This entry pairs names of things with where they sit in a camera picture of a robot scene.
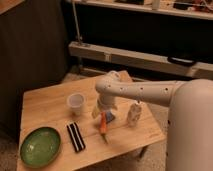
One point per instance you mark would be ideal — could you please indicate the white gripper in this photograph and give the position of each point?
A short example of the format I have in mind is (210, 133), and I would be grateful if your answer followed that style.
(105, 102)

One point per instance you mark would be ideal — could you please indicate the orange pepper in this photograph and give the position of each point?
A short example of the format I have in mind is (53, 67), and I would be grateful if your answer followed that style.
(103, 130)

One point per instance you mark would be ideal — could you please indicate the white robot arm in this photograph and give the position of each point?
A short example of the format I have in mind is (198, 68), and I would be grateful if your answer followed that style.
(190, 103)

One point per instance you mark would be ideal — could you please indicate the black striped rectangular block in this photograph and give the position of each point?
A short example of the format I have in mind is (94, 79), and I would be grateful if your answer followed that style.
(76, 137)

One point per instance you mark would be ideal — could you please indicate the white plastic bottle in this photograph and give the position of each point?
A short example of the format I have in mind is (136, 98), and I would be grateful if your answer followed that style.
(134, 113)

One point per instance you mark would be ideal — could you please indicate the wooden table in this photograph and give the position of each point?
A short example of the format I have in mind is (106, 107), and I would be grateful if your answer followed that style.
(48, 107)

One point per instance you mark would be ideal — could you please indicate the green plate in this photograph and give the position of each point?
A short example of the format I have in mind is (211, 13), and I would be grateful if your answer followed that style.
(40, 147)

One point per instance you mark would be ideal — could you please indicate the metal pole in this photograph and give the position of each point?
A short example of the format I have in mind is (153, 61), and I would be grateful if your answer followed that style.
(79, 38)

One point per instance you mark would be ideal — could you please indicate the white shelf rail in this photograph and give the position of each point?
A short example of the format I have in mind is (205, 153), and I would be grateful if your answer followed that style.
(139, 60)

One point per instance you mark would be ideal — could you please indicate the black handle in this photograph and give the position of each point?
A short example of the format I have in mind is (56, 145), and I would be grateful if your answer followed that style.
(181, 62)

